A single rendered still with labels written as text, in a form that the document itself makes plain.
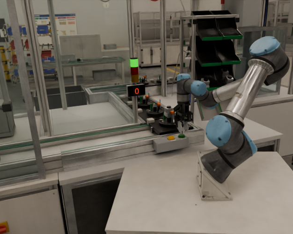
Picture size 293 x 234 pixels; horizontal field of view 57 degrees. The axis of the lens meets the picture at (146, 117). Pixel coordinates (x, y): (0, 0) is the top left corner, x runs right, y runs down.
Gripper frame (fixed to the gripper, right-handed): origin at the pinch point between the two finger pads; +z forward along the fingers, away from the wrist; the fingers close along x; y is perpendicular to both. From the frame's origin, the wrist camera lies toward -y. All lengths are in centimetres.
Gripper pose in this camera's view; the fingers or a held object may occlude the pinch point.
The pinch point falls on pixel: (181, 131)
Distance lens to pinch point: 166.9
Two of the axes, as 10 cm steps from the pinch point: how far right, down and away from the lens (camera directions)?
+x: 9.4, -1.4, 3.1
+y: 3.4, 2.9, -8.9
